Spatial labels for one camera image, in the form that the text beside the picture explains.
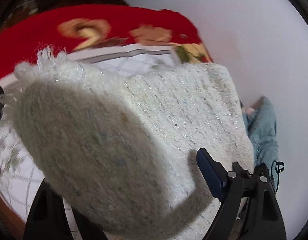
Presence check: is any light blue quilt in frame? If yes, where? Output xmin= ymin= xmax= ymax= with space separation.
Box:
xmin=242 ymin=96 xmax=280 ymax=173

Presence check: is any white diamond-pattern floral mat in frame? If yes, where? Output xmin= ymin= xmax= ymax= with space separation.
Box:
xmin=0 ymin=44 xmax=180 ymax=239

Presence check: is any red floral blanket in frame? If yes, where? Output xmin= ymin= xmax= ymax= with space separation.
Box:
xmin=0 ymin=4 xmax=213 ymax=79

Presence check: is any white fuzzy knit sweater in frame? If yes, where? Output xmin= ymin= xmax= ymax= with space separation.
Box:
xmin=12 ymin=51 xmax=254 ymax=239

